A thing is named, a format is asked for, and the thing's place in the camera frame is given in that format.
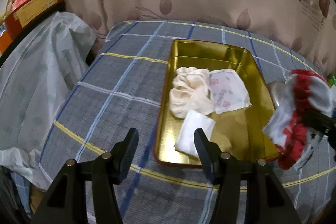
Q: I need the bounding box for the orange box on shelf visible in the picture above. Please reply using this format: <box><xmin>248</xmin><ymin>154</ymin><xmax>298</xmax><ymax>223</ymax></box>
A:
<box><xmin>0</xmin><ymin>30</ymin><xmax>13</xmax><ymax>55</ymax></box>

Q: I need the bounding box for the red yellow cardboard box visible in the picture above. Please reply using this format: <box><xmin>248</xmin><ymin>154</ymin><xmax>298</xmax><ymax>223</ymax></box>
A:
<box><xmin>5</xmin><ymin>0</ymin><xmax>64</xmax><ymax>40</ymax></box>

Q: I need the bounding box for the floral hygiene tissue packet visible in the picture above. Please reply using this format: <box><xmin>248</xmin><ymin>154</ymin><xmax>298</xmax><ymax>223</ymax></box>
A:
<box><xmin>210</xmin><ymin>69</ymin><xmax>252</xmax><ymax>114</ymax></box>

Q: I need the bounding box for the grey plaid table cover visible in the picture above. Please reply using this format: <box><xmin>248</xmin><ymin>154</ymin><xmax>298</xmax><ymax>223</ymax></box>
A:
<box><xmin>39</xmin><ymin>20</ymin><xmax>322</xmax><ymax>223</ymax></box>

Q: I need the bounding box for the red white star cloth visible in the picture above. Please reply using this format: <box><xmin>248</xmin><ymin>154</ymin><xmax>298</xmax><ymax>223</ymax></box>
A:
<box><xmin>263</xmin><ymin>69</ymin><xmax>334</xmax><ymax>170</ymax></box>

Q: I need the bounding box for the cream fabric scrunchie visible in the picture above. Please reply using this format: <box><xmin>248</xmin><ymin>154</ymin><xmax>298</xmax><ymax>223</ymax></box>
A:
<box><xmin>169</xmin><ymin>67</ymin><xmax>214</xmax><ymax>119</ymax></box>

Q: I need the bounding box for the red gold tin box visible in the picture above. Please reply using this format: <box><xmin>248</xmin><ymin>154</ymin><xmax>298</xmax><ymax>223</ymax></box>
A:
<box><xmin>153</xmin><ymin>39</ymin><xmax>278</xmax><ymax>168</ymax></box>

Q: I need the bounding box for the white cloth front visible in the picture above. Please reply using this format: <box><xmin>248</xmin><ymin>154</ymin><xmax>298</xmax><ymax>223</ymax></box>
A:
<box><xmin>174</xmin><ymin>110</ymin><xmax>215</xmax><ymax>159</ymax></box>

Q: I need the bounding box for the green white small box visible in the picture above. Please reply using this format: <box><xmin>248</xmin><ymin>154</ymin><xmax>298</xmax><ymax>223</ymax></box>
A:
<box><xmin>328</xmin><ymin>76</ymin><xmax>336</xmax><ymax>88</ymax></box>

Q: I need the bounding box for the stainless steel bowl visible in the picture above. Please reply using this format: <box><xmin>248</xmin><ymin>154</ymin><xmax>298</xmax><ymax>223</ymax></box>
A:
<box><xmin>268</xmin><ymin>81</ymin><xmax>289</xmax><ymax>109</ymax></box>

